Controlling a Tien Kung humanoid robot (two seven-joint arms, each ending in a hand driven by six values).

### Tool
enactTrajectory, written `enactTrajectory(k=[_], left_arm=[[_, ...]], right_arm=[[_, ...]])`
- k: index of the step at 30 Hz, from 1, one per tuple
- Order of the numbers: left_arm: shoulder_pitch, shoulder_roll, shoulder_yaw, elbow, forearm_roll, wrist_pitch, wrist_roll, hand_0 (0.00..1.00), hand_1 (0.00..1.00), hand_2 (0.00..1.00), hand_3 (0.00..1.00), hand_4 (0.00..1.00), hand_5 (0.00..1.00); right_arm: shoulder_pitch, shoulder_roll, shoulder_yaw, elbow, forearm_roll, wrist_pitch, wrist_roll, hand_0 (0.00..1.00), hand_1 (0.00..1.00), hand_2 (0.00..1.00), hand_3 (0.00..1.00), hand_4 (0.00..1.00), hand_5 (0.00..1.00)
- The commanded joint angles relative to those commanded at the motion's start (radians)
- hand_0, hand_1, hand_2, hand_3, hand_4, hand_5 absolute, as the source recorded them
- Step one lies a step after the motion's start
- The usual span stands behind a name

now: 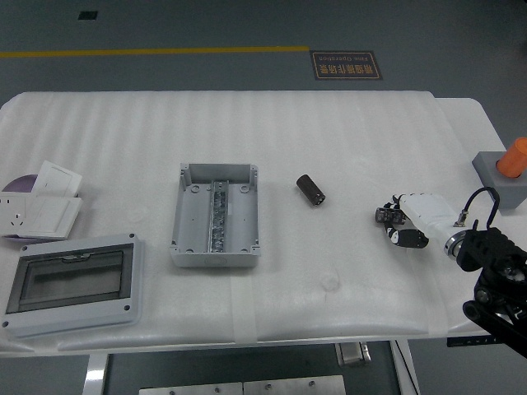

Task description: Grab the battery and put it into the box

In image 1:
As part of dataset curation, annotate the white foam mat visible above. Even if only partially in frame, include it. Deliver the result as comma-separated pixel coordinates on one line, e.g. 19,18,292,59
0,89,452,356

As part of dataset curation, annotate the white table leg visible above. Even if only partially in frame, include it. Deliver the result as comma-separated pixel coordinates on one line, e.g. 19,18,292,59
390,339,421,395
82,353,110,395

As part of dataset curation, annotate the white wall socket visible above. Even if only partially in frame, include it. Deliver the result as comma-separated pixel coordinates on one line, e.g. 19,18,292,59
0,195,32,236

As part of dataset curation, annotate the purple disc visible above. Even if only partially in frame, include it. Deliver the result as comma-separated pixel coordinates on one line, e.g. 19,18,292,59
1,174,40,193

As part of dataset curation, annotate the metal bracket under table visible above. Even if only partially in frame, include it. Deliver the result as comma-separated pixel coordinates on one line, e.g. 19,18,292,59
335,342,371,367

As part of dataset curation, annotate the metal DIN rail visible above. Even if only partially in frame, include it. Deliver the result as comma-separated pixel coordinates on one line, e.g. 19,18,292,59
204,179,231,253

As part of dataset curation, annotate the grey open junction box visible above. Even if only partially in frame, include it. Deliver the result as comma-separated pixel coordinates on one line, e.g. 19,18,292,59
168,162,264,268

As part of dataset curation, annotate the dark brown cylindrical battery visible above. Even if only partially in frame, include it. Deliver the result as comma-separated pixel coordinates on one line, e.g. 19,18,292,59
296,174,328,208

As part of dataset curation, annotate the orange cylinder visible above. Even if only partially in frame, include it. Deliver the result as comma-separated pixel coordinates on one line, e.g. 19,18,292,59
496,137,527,179

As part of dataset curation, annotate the grey metal plate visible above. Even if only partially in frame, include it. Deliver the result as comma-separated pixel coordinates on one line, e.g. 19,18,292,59
138,381,244,395

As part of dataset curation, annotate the white switch plate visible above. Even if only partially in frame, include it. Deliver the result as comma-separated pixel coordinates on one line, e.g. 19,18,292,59
30,160,83,198
18,196,83,241

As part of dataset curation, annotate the grey lid with clear window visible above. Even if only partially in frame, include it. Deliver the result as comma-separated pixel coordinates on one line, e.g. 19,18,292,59
0,233,146,341

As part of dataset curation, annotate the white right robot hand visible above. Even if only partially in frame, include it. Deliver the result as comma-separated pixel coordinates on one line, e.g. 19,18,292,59
374,192,458,249

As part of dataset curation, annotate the grey block base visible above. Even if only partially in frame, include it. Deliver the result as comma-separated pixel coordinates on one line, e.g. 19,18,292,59
471,151,527,211

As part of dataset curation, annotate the black table control panel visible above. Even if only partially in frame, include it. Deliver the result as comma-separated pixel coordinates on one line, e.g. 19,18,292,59
446,335,501,349

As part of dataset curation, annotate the dark floor sign orange text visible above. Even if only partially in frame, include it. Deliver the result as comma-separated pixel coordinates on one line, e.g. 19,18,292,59
309,50,384,81

